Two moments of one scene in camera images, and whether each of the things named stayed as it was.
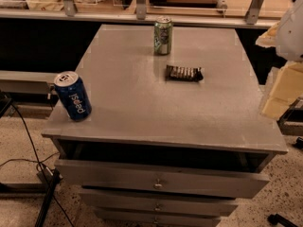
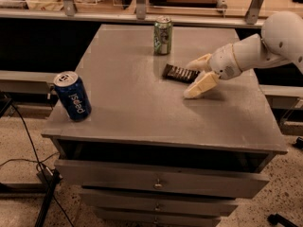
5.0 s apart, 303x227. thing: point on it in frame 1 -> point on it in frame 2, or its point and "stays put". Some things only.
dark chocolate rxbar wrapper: x=183 y=74 stays put
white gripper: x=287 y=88 -> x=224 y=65
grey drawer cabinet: x=171 y=140 stays put
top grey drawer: x=169 y=178 stays put
